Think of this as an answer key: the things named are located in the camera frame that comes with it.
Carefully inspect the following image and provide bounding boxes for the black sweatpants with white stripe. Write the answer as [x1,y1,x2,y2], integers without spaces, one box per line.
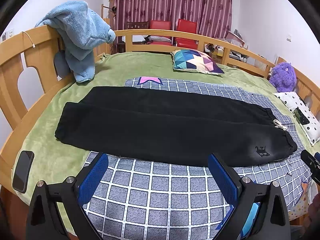
[55,86,297,167]

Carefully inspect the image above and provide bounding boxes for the white black-dotted pillow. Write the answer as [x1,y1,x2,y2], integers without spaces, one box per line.
[274,92,320,146]

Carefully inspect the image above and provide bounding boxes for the dark phone on dotted pillow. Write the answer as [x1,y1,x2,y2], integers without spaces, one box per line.
[293,107,310,125]

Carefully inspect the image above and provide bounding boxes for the green fleece bed sheet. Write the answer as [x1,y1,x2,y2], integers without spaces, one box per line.
[18,51,320,235]

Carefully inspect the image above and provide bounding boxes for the black smartphone on sheet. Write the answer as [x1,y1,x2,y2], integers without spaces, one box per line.
[12,151,34,193]

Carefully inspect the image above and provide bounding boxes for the purple plush monster toy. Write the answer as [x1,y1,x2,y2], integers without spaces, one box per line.
[269,62,297,93]

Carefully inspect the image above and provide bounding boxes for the cluttered side table items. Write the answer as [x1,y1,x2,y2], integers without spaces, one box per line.
[203,28,250,65]

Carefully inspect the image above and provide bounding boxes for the colourful geometric pillow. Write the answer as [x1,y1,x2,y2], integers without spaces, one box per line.
[170,49,224,75]

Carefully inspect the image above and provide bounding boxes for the light blue fleece garment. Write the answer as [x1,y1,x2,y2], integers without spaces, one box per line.
[35,1,116,83]

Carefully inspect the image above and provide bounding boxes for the right red chair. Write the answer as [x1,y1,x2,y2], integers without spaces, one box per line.
[174,18,199,50]

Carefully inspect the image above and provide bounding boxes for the red chair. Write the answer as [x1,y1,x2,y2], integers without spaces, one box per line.
[174,18,199,50]
[149,19,173,47]

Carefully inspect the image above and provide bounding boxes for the maroon patterned curtain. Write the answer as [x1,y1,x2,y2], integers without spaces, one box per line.
[111,0,232,38]

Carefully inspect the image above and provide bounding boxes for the left red chair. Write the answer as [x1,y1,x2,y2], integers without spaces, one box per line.
[149,19,173,47]

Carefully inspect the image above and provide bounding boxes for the white wall socket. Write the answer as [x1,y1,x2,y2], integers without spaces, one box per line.
[286,34,292,42]

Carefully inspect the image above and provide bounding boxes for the wooden bed frame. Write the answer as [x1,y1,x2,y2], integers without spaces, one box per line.
[0,24,320,196]

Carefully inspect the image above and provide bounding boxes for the white charging cable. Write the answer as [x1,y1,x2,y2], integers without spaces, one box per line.
[22,31,36,49]

